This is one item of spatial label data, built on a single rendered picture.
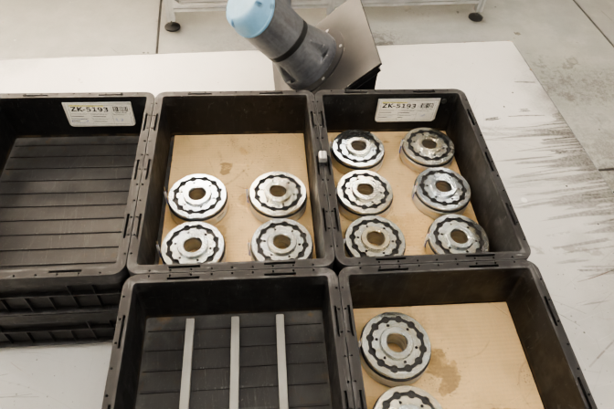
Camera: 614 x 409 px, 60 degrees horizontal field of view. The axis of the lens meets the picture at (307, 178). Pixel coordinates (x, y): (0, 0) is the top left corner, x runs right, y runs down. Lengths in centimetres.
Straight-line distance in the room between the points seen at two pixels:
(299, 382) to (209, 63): 95
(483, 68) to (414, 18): 156
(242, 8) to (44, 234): 58
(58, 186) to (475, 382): 78
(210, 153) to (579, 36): 261
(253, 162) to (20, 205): 42
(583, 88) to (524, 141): 158
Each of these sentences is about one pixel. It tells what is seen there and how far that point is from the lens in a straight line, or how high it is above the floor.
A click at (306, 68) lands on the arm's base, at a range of 120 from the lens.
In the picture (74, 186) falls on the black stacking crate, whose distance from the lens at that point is 106.
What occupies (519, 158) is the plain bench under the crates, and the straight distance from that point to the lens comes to 136.
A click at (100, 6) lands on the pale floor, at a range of 321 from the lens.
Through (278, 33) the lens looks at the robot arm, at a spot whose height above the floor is 95.
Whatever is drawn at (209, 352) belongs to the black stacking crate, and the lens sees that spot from 83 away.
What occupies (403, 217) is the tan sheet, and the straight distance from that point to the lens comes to 98.
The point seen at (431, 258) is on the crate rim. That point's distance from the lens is 82.
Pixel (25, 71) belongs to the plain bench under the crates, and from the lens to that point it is 159.
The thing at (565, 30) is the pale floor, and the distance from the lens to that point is 336.
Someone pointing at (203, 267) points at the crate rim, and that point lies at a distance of 78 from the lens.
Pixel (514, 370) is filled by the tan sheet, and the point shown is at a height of 83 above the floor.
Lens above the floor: 159
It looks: 49 degrees down
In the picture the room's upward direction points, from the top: 4 degrees clockwise
